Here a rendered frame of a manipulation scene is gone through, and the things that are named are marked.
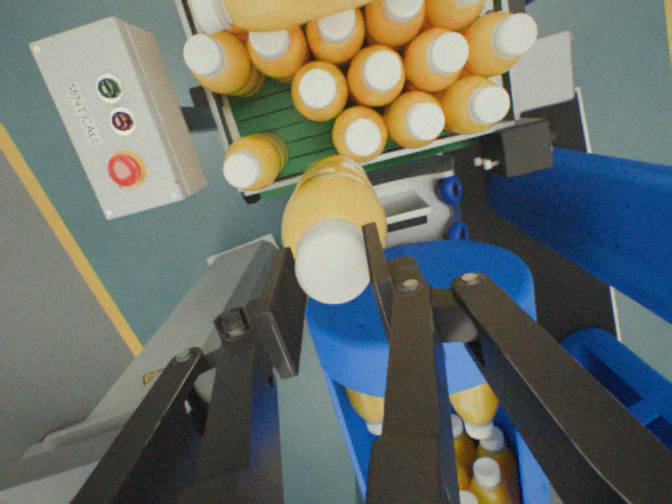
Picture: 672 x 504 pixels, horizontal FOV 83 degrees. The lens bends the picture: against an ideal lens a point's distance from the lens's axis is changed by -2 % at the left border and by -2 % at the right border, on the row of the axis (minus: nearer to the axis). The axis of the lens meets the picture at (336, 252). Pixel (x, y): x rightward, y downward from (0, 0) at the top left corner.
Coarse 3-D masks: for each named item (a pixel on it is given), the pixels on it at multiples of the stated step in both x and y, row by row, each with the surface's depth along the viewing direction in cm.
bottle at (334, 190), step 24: (312, 168) 32; (336, 168) 28; (360, 168) 34; (312, 192) 23; (336, 192) 23; (360, 192) 24; (288, 216) 24; (312, 216) 22; (336, 216) 22; (360, 216) 22; (384, 216) 25; (288, 240) 23; (384, 240) 24
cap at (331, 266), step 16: (304, 240) 20; (320, 240) 19; (336, 240) 19; (352, 240) 19; (304, 256) 19; (320, 256) 19; (336, 256) 19; (352, 256) 19; (304, 272) 20; (320, 272) 20; (336, 272) 20; (352, 272) 20; (368, 272) 20; (304, 288) 20; (320, 288) 20; (336, 288) 20; (352, 288) 20
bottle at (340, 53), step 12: (360, 12) 44; (312, 24) 43; (360, 24) 43; (312, 36) 44; (324, 36) 42; (348, 36) 42; (360, 36) 44; (312, 48) 46; (324, 48) 44; (336, 48) 43; (348, 48) 44; (360, 48) 50; (324, 60) 47; (336, 60) 46; (348, 60) 48
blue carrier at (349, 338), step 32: (416, 256) 57; (448, 256) 54; (480, 256) 52; (512, 256) 49; (512, 288) 42; (320, 320) 46; (352, 320) 44; (320, 352) 46; (352, 352) 40; (384, 352) 38; (448, 352) 37; (352, 384) 43; (384, 384) 40; (448, 384) 39; (480, 384) 39; (352, 416) 62; (352, 448) 54; (512, 448) 68; (544, 480) 50
